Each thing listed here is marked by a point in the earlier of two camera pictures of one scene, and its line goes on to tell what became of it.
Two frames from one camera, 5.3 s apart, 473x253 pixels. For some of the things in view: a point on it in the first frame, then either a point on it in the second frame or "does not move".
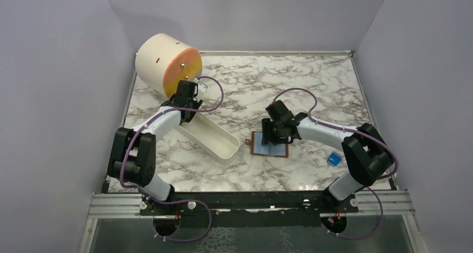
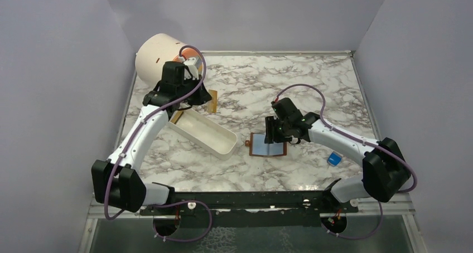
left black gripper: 195,102 → 203,96
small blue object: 334,159 does not move
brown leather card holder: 278,150 does not move
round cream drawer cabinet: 162,61 does not move
